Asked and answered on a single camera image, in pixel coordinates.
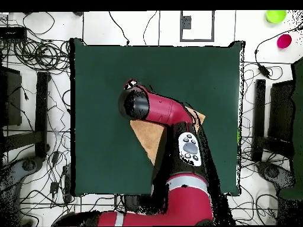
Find tan terry towel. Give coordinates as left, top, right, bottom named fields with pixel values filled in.
left=129, top=106, right=206, bottom=166

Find dark green table cloth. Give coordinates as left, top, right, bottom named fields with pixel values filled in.
left=70, top=37, right=246, bottom=197

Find black stand bar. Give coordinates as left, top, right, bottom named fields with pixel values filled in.
left=252, top=79, right=266, bottom=163
left=34, top=71, right=51, bottom=159

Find black box device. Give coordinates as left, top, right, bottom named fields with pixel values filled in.
left=0, top=26, right=27, bottom=41

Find grey round base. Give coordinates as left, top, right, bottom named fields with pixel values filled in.
left=256, top=160, right=294, bottom=190
left=0, top=157, right=44, bottom=190

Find pink bowl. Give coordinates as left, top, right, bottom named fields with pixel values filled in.
left=276, top=33, right=292, bottom=49

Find lime green bowl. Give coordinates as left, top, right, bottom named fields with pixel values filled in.
left=265, top=9, right=287, bottom=24

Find spare dark green cloth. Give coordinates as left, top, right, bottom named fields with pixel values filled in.
left=279, top=56, right=303, bottom=202

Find thin black floor cable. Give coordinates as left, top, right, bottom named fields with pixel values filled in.
left=142, top=10, right=158, bottom=46
left=108, top=10, right=130, bottom=46

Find grey rectangular floor frame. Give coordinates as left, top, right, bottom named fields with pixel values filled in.
left=179, top=10, right=215, bottom=43

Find coil of black cables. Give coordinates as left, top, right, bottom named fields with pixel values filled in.
left=12, top=38, right=72, bottom=72

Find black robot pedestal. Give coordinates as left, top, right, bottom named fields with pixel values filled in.
left=124, top=194, right=166, bottom=213

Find black power adapter with cable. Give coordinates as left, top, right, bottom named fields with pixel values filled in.
left=254, top=28, right=303, bottom=80

